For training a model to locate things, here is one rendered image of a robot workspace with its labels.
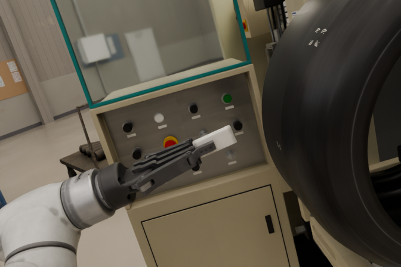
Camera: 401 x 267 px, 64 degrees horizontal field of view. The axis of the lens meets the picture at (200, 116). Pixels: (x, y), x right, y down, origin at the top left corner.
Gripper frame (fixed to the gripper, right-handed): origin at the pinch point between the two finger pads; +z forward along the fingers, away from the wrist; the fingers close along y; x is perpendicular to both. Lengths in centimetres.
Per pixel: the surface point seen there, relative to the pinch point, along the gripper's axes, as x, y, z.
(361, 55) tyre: -6.5, -11.2, 22.3
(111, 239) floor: 108, 189, -115
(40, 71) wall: -99, 1027, -430
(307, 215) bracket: 38.3, 23.6, 14.2
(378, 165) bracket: 34, 24, 37
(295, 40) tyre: -9.8, 2.1, 19.3
